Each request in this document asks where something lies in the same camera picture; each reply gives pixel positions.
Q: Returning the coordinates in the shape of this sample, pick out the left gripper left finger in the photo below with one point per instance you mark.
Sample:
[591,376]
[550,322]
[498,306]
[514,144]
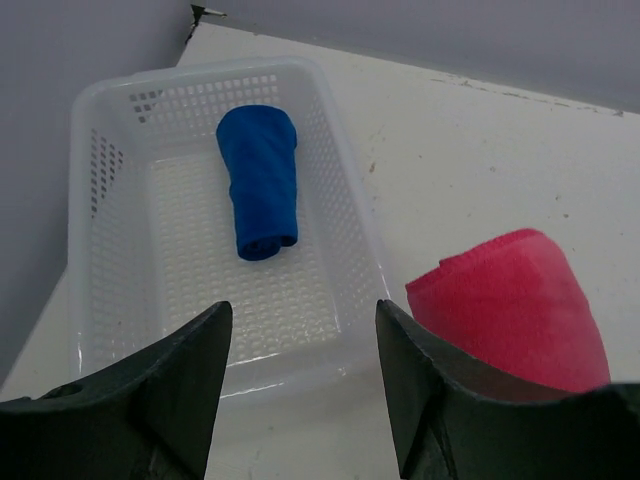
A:
[150,415]

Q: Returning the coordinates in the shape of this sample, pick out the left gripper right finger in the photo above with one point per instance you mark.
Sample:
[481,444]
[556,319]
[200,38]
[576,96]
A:
[453,416]

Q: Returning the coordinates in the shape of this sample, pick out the pink towel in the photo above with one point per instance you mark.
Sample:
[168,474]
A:
[514,303]

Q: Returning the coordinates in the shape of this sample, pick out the blue towel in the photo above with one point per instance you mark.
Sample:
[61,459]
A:
[257,144]

